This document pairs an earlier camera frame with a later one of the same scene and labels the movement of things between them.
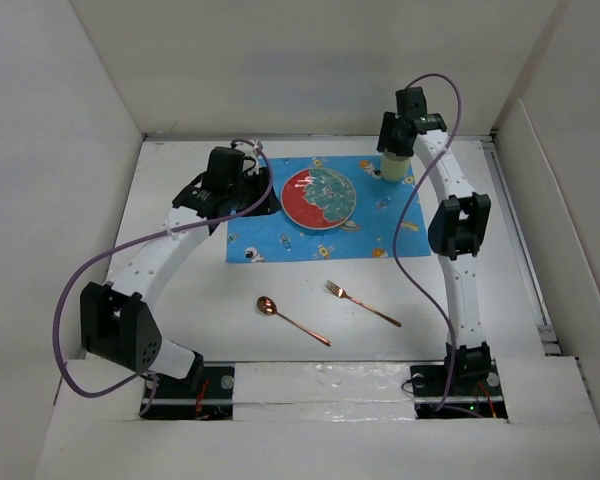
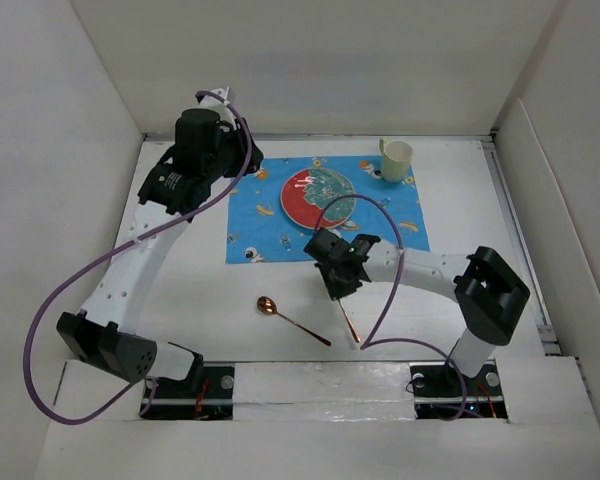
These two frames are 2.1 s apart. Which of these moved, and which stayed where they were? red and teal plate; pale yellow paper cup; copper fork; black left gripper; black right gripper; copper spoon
Moved: black left gripper; black right gripper; copper fork
Stayed: copper spoon; red and teal plate; pale yellow paper cup
